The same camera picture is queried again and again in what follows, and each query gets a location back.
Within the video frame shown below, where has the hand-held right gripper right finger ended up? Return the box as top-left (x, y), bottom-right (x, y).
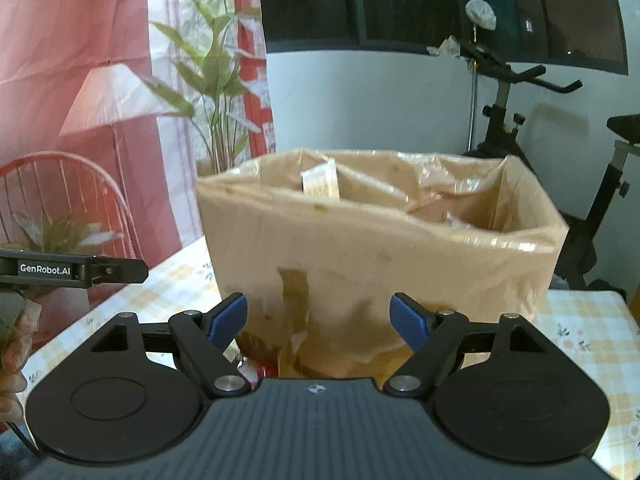
top-left (382, 292), bottom-right (556, 396)

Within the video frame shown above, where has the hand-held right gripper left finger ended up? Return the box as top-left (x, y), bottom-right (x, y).
top-left (87, 291), bottom-right (251, 396)

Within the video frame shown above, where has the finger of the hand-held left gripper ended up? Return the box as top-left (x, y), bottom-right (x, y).
top-left (90, 256), bottom-right (150, 286)

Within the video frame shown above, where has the cardboard box with plastic liner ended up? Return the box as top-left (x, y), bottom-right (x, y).
top-left (195, 147), bottom-right (571, 382)

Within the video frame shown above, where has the pale yellow snack packet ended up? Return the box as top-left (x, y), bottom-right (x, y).
top-left (301, 156), bottom-right (342, 200)

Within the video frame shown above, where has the person's left hand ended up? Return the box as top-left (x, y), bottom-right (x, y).
top-left (0, 290), bottom-right (44, 426)

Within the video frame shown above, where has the red snack packet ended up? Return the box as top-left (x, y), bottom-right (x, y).
top-left (238, 352), bottom-right (280, 380)

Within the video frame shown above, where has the checked floral tablecloth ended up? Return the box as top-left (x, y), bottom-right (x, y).
top-left (22, 235), bottom-right (640, 472)

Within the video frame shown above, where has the pink printed backdrop cloth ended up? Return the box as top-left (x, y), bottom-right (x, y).
top-left (0, 0), bottom-right (277, 362)

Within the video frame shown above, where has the black exercise bike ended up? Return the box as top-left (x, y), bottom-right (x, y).
top-left (462, 37), bottom-right (640, 294)

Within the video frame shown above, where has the thin metal pole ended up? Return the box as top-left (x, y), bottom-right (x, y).
top-left (468, 60), bottom-right (479, 152)

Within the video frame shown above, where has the crumpled white tissue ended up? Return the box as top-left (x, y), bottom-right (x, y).
top-left (426, 34), bottom-right (464, 58)

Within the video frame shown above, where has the crumpled clear plastic bag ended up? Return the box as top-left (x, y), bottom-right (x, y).
top-left (464, 0), bottom-right (498, 30)

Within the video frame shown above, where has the dark sliding window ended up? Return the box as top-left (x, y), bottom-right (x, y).
top-left (255, 0), bottom-right (629, 77)

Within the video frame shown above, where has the black cable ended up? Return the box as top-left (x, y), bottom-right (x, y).
top-left (9, 419), bottom-right (42, 457)

